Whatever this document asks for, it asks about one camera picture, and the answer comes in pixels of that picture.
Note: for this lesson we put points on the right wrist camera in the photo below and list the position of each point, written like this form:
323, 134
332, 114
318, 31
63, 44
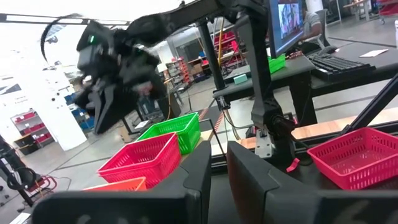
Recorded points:
90, 46

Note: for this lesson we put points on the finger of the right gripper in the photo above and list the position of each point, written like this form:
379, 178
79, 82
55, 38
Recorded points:
119, 105
100, 102

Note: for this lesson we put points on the black equipment stand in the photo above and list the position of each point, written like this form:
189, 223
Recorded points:
18, 174

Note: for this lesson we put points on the storage rack with red bins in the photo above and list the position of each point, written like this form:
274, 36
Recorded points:
28, 127

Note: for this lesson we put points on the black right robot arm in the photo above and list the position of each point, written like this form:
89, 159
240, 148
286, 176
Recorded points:
261, 77

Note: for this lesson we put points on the silver aluminium bracket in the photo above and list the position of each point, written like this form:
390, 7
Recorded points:
264, 146

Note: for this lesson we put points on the black hazard-striped floor mat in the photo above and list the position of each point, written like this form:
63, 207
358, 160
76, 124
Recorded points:
211, 116

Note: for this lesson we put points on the white paper sheet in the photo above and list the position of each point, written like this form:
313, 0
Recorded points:
373, 53

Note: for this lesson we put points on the dark grey desk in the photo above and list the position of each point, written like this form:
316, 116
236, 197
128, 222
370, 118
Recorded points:
292, 67

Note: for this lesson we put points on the red plastic clip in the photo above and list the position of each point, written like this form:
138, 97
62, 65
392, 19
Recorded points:
293, 165

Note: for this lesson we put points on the green plastic basket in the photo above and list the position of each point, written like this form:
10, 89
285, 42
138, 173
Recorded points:
186, 137

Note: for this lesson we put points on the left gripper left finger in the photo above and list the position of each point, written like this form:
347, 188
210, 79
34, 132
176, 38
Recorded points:
124, 205

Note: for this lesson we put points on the red plastic basket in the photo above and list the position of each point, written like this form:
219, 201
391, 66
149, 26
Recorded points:
326, 149
149, 168

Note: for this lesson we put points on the black aluminium rig frame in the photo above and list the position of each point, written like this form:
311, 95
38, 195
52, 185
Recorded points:
373, 102

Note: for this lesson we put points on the linear ceiling light fixture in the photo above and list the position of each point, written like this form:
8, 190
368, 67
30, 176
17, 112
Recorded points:
18, 18

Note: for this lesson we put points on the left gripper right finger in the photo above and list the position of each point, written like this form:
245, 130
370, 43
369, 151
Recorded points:
311, 208

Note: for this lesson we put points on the orange plastic basket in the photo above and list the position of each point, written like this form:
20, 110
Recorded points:
124, 186

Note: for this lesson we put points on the black keyboard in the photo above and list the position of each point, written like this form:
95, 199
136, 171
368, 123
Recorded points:
339, 65

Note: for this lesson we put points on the person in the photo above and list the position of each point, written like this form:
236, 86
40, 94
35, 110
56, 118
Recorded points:
311, 25

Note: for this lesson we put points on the lit computer monitor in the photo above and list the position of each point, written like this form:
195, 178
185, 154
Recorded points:
286, 25

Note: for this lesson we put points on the small green bin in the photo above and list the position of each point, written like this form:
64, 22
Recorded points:
276, 63

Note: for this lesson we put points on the teal box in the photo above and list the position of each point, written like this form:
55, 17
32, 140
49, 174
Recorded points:
240, 79

